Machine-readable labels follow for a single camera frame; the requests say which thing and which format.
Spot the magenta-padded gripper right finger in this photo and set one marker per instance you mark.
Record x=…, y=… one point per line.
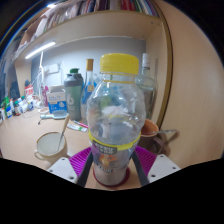
x=163, y=166

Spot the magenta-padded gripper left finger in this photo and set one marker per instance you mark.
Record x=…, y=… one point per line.
x=63, y=166

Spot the clear yellow-capped drink bottle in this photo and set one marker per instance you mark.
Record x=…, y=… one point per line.
x=115, y=116

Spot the cream mug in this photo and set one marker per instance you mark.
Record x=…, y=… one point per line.
x=48, y=148

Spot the brown cup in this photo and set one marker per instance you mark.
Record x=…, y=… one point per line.
x=150, y=133

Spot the spoon in cream mug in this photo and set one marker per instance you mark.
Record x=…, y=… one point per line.
x=64, y=130

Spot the light blue hairbrush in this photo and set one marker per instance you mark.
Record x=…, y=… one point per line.
x=55, y=115

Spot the white and blue carton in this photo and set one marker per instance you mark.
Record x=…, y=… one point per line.
x=57, y=101

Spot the pink pouch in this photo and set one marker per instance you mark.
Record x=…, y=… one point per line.
x=44, y=96

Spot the clear glass liquor bottle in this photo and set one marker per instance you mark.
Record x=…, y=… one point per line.
x=148, y=90

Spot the blue-labelled orange-capped bottle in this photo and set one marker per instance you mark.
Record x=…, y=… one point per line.
x=88, y=86

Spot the red and white container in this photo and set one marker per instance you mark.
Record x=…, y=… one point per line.
x=29, y=90

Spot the white desk lamp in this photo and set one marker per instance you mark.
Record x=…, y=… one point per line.
x=41, y=76

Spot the wooden shelf unit with books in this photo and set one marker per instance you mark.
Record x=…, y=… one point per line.
x=100, y=25

